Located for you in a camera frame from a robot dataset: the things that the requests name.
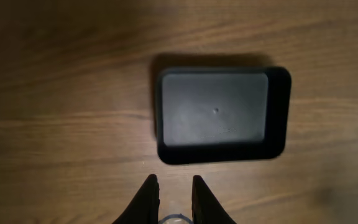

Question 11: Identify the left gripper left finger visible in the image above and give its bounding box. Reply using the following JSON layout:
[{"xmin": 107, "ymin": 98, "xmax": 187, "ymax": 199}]
[{"xmin": 112, "ymin": 174, "xmax": 160, "ymax": 224}]

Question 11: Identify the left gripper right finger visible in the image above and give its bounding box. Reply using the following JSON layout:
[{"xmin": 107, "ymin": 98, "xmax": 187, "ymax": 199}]
[{"xmin": 191, "ymin": 174, "xmax": 237, "ymax": 224}]

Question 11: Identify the clear test tube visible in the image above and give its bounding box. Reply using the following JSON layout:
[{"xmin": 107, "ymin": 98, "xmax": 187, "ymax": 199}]
[{"xmin": 157, "ymin": 213, "xmax": 195, "ymax": 224}]

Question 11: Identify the black tray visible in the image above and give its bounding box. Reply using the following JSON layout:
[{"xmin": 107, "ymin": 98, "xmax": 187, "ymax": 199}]
[{"xmin": 154, "ymin": 65, "xmax": 292, "ymax": 166}]

